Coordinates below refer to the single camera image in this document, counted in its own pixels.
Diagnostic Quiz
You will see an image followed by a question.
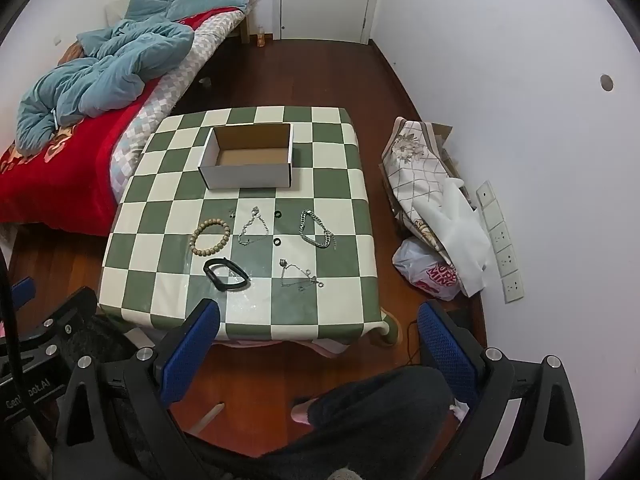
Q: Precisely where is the black wristband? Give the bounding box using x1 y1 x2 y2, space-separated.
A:
203 257 251 292

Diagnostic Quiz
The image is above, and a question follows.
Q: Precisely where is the white red plastic bag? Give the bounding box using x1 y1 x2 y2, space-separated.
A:
392 237 460 302

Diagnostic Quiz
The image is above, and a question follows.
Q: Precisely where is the white wall socket strip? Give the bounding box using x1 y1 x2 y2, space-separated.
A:
475 180 526 304

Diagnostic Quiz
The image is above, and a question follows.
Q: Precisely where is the thin silver necklace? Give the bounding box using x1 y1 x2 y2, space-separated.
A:
237 206 271 247

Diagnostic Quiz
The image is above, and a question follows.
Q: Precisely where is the wooden bed frame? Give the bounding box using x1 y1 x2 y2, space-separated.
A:
239 0 262 45

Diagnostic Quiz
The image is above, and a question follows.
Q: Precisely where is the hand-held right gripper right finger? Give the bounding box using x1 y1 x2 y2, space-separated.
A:
417 301 586 480

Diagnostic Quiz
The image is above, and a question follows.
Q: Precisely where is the silver pendant necklace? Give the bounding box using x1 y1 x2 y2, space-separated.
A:
277 257 326 292

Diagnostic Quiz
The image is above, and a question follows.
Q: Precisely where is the blue duvet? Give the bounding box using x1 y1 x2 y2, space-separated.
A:
15 0 251 157

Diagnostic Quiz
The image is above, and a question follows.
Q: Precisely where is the thick silver chain bracelet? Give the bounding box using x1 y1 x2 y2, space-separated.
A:
298 210 337 250

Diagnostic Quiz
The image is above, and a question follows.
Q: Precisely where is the wooden bead bracelet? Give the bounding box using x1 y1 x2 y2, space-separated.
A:
189 218 232 257

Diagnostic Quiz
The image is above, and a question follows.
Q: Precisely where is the person's foot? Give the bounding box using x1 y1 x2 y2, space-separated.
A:
290 397 315 426

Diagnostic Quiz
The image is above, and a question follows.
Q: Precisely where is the white foam sheet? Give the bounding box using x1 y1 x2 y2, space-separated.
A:
422 180 493 297

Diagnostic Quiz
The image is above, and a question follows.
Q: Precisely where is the brown furry item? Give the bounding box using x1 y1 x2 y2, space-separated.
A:
57 42 85 67

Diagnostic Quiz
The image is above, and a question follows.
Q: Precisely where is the person's leg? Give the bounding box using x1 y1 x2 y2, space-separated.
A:
260 366 468 480

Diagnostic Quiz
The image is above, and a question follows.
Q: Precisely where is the bed with patterned cover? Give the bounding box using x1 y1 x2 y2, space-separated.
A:
0 7 241 233

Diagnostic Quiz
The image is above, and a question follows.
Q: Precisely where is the green white checkered tablecloth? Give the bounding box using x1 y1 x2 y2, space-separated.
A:
97 105 403 356

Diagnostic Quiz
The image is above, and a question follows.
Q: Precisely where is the black floor cable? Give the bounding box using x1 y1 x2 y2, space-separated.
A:
406 319 425 367

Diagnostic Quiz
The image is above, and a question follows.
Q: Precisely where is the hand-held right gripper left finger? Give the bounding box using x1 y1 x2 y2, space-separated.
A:
52 299 223 480

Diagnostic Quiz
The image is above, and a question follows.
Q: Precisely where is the white cardboard box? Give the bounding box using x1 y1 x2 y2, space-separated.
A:
198 122 293 191

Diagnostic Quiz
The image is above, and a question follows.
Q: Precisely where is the dark fuzzy cloth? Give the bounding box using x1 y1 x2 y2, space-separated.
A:
65 307 138 363

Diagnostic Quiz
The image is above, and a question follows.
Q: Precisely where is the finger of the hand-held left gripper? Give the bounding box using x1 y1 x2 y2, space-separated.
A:
10 276 38 311
22 286 99 361

